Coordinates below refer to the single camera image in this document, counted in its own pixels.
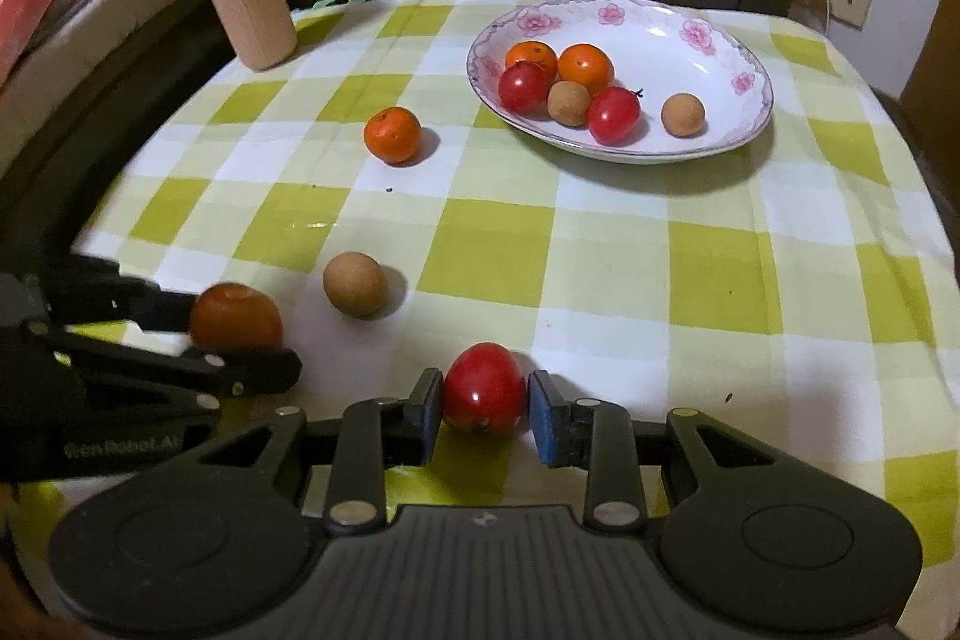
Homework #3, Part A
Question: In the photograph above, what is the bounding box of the large orange tangerine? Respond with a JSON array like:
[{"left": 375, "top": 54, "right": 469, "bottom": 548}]
[{"left": 557, "top": 43, "right": 614, "bottom": 95}]

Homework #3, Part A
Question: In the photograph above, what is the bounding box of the large red tomato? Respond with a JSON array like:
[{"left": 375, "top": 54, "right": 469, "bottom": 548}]
[{"left": 187, "top": 282, "right": 284, "bottom": 352}]

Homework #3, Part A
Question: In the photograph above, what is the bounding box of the small orange tangerine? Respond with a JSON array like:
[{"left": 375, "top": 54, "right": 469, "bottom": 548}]
[{"left": 505, "top": 40, "right": 560, "bottom": 79}]

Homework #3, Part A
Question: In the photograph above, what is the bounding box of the small red tomato dark stem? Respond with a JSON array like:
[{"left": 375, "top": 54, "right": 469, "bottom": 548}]
[{"left": 498, "top": 62, "right": 552, "bottom": 114}]

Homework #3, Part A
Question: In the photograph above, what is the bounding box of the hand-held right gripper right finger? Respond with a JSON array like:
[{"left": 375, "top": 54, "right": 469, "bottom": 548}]
[{"left": 527, "top": 370, "right": 781, "bottom": 531}]

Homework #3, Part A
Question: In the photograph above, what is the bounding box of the medium red tomato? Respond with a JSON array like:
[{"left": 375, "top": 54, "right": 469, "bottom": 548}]
[{"left": 443, "top": 342, "right": 527, "bottom": 437}]

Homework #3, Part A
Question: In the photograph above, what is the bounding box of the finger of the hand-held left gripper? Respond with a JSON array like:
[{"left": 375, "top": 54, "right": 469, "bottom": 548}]
[
  {"left": 37, "top": 254, "right": 202, "bottom": 335},
  {"left": 30, "top": 321, "right": 302, "bottom": 416}
]

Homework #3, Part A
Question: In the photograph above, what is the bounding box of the beige wall socket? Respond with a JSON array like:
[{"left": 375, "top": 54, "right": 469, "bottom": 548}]
[{"left": 829, "top": 0, "right": 873, "bottom": 28}]

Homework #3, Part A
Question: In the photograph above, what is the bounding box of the green checked tablecloth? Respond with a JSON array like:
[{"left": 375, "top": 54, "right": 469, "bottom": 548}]
[{"left": 15, "top": 0, "right": 960, "bottom": 570}]

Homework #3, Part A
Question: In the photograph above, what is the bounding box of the orange tangerine with green stem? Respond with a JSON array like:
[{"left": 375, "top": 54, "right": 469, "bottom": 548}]
[{"left": 364, "top": 107, "right": 422, "bottom": 165}]

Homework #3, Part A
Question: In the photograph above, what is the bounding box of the red tomato with green calyx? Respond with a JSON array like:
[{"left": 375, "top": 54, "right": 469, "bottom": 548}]
[{"left": 586, "top": 85, "right": 644, "bottom": 145}]

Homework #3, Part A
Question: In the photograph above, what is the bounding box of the white floral plate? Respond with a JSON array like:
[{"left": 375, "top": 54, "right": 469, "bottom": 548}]
[{"left": 466, "top": 0, "right": 774, "bottom": 165}]

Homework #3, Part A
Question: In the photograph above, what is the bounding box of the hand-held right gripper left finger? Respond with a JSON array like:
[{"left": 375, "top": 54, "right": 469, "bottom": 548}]
[{"left": 196, "top": 368, "right": 445, "bottom": 528}]

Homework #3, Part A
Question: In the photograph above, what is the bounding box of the brown longan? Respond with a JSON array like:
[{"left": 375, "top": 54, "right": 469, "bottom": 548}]
[
  {"left": 547, "top": 80, "right": 593, "bottom": 127},
  {"left": 661, "top": 92, "right": 707, "bottom": 137},
  {"left": 323, "top": 251, "right": 389, "bottom": 317}
]

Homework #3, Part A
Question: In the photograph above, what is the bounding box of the brown wooden board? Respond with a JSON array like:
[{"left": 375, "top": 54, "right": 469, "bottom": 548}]
[{"left": 900, "top": 2, "right": 960, "bottom": 161}]

